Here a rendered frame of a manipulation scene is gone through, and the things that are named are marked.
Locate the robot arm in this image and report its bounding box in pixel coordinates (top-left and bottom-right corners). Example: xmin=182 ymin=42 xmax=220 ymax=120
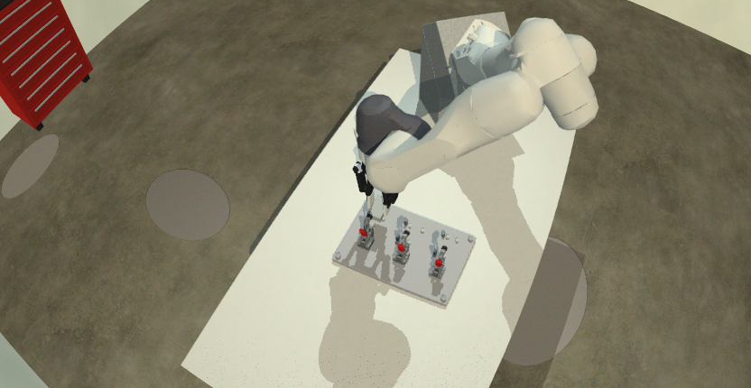
xmin=354 ymin=17 xmax=598 ymax=193

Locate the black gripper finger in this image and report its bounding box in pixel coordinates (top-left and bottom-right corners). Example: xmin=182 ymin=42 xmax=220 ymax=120
xmin=382 ymin=192 xmax=399 ymax=217
xmin=352 ymin=162 xmax=375 ymax=210

